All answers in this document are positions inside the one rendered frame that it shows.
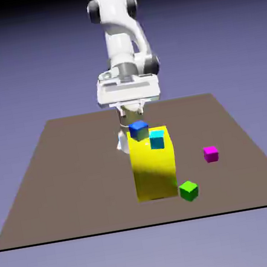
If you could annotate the small green cube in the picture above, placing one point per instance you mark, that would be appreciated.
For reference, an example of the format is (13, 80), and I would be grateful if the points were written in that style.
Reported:
(188, 191)

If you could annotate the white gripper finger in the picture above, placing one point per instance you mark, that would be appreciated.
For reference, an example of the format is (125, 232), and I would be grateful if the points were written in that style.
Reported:
(140, 108)
(122, 111)

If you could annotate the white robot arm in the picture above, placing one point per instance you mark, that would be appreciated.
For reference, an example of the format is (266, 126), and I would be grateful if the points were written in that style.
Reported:
(118, 45)

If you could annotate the small cyan cube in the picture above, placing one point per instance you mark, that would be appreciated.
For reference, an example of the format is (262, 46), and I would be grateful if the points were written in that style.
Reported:
(157, 140)

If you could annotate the small magenta cube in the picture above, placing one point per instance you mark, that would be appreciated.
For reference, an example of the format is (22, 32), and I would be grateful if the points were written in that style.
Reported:
(210, 154)

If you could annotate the small blue cube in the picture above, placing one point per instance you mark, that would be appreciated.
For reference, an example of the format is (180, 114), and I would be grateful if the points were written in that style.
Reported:
(138, 129)

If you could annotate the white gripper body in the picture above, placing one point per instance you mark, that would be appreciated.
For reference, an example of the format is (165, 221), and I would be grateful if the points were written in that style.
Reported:
(128, 92)

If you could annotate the large yellow box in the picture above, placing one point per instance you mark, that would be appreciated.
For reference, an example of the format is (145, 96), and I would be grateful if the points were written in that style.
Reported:
(154, 169)

